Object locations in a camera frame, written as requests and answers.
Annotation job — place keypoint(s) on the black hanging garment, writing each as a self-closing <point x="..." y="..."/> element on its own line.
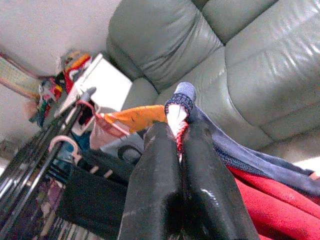
<point x="95" y="200"/>

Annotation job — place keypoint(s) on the orange and pink garment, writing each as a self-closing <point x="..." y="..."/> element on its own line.
<point x="140" y="117"/>

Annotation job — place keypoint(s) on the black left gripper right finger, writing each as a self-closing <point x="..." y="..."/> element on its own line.
<point x="207" y="195"/>

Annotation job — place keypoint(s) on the white plastic laundry basket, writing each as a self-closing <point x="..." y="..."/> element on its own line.
<point x="110" y="85"/>

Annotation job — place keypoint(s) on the red garment with navy trim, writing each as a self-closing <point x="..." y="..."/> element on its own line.
<point x="275" y="205"/>

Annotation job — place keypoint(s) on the black metal drying rack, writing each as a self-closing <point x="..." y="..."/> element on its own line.
<point x="22" y="175"/>

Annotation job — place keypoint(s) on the grey green leather sofa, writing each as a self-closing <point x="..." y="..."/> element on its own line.
<point x="250" y="75"/>

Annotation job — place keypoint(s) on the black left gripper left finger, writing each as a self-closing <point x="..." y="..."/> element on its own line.
<point x="152" y="187"/>

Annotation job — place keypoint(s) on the pale hanger hook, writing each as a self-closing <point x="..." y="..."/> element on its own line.
<point x="60" y="138"/>

